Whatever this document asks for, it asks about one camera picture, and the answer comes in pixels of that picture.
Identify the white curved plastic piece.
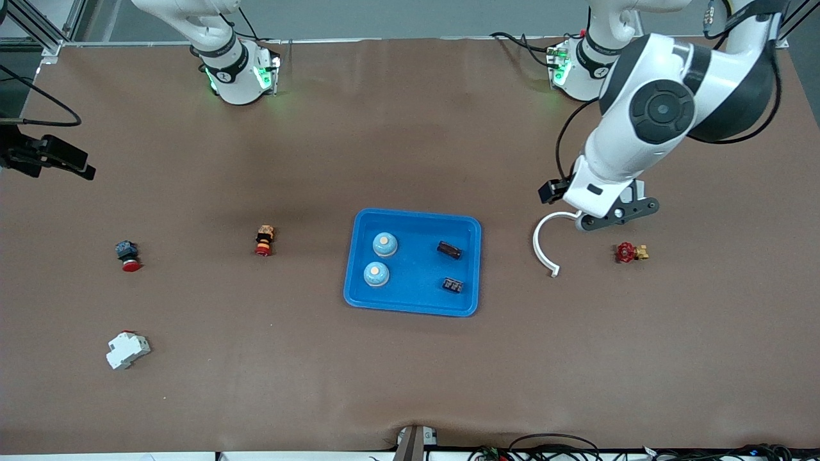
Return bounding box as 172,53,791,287
532,211,580,278

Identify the black looped cable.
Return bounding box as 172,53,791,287
509,433,601,461

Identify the black cable bundle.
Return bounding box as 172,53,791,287
641,443,820,461

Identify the white circuit breaker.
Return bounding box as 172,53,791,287
106,330,152,371

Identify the red handwheel brass valve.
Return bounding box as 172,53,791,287
616,241,650,264

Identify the blue plastic tray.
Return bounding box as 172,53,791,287
343,208,482,318

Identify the black left base cable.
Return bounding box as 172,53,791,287
490,31,561,70

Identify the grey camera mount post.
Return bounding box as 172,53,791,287
393,425,439,461

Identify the brown table mat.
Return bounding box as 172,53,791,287
0,35,820,454

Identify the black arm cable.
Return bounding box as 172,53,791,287
555,0,783,186
0,63,83,127

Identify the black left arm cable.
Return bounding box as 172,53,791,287
555,0,783,186

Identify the red mushroom push button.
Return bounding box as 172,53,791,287
115,240,142,273

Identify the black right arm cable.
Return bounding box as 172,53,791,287
0,63,83,127

